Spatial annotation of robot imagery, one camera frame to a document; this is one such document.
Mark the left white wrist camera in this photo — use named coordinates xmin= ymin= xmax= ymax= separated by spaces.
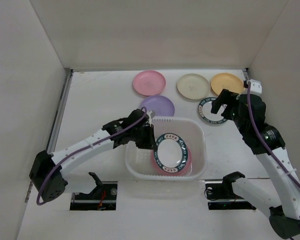
xmin=146 ymin=110 xmax=156 ymax=125

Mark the white plastic bin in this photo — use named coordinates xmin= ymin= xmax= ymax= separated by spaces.
xmin=125 ymin=117 xmax=207 ymax=181

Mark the purple plate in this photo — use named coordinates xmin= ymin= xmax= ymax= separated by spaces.
xmin=139 ymin=95 xmax=175 ymax=117

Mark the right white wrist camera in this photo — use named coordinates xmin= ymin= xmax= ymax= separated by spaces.
xmin=243 ymin=79 xmax=262 ymax=96

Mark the left aluminium rail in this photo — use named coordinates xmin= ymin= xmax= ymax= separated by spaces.
xmin=38 ymin=68 xmax=74 ymax=181

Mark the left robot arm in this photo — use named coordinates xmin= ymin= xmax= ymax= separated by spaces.
xmin=29 ymin=107 xmax=158 ymax=206

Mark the right aluminium rail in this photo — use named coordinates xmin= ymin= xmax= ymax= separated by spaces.
xmin=242 ymin=67 xmax=273 ymax=148

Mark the orange plate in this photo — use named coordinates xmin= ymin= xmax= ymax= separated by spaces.
xmin=210 ymin=72 xmax=245 ymax=95

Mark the white plate green rim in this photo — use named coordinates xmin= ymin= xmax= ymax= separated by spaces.
xmin=153 ymin=132 xmax=188 ymax=170
xmin=197 ymin=97 xmax=228 ymax=125

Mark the pink plate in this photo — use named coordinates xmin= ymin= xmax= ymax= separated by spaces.
xmin=132 ymin=70 xmax=166 ymax=96
xmin=150 ymin=147 xmax=192 ymax=176

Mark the cream plate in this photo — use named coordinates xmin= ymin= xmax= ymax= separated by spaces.
xmin=176 ymin=73 xmax=211 ymax=101

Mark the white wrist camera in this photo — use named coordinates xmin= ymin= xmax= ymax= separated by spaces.
xmin=243 ymin=79 xmax=262 ymax=96
xmin=146 ymin=110 xmax=156 ymax=125

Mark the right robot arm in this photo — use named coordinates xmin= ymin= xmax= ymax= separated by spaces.
xmin=211 ymin=89 xmax=300 ymax=240

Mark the aluminium rail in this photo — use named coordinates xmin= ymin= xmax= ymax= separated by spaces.
xmin=38 ymin=68 xmax=74 ymax=181
xmin=242 ymin=67 xmax=273 ymax=148

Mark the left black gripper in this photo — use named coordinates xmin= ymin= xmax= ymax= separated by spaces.
xmin=131 ymin=123 xmax=158 ymax=150

